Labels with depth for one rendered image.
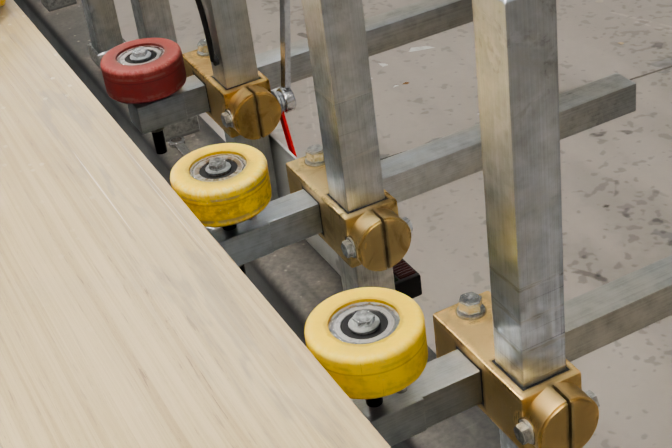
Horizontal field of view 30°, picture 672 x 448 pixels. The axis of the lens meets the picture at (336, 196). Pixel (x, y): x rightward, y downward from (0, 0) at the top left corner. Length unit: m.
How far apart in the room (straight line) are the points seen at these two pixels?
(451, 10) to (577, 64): 1.77
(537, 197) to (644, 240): 1.71
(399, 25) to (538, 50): 0.62
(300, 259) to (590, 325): 0.41
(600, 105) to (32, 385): 0.60
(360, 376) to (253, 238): 0.27
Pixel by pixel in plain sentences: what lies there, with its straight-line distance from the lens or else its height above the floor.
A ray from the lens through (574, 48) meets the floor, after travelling 3.21.
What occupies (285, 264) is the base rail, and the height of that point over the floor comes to 0.70.
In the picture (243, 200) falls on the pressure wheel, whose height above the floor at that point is 0.89.
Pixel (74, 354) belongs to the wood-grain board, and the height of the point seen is 0.90.
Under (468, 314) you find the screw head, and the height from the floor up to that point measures 0.85.
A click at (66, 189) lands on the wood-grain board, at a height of 0.90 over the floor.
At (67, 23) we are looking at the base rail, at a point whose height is 0.70.
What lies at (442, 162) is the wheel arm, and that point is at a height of 0.84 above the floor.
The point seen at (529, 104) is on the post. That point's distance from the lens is 0.74.
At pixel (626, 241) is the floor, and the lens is 2.48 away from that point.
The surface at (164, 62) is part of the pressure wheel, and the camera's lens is 1.22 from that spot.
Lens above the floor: 1.42
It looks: 32 degrees down
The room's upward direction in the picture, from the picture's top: 8 degrees counter-clockwise
